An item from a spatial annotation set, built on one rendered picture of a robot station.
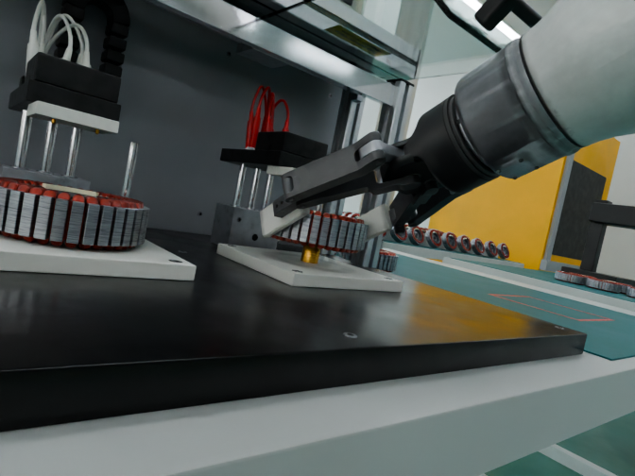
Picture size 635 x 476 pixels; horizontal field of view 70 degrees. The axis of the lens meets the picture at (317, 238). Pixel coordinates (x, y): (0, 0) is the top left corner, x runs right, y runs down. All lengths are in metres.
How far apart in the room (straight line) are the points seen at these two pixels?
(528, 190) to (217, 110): 3.47
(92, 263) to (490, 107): 0.28
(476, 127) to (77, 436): 0.29
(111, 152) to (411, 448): 0.53
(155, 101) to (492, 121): 0.47
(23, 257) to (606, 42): 0.36
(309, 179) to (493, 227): 3.74
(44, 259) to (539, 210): 3.78
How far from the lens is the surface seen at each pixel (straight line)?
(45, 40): 0.57
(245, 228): 0.59
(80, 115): 0.42
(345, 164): 0.37
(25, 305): 0.26
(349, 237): 0.46
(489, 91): 0.34
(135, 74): 0.67
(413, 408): 0.26
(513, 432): 0.35
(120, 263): 0.33
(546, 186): 3.96
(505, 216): 4.06
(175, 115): 0.69
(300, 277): 0.41
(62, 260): 0.33
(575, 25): 0.33
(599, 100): 0.32
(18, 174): 0.51
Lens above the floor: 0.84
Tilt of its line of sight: 4 degrees down
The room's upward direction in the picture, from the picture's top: 11 degrees clockwise
